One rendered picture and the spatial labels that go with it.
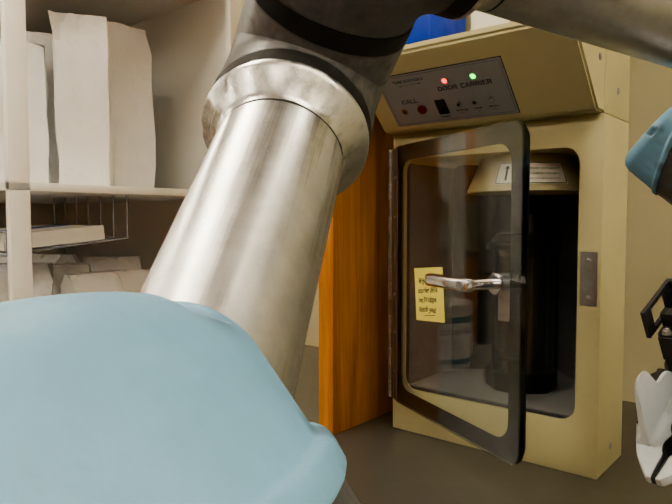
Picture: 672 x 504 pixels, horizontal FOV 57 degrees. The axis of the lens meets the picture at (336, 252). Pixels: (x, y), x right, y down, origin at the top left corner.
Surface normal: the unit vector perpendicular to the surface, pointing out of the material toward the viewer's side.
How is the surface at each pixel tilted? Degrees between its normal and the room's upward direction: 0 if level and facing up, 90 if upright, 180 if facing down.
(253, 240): 47
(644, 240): 90
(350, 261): 90
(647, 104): 90
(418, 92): 135
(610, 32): 160
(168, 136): 90
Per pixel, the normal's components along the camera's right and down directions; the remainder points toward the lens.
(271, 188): 0.29, -0.65
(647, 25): 0.12, 0.72
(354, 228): 0.77, 0.04
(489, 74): -0.45, 0.73
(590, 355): -0.64, 0.04
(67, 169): 0.33, 0.12
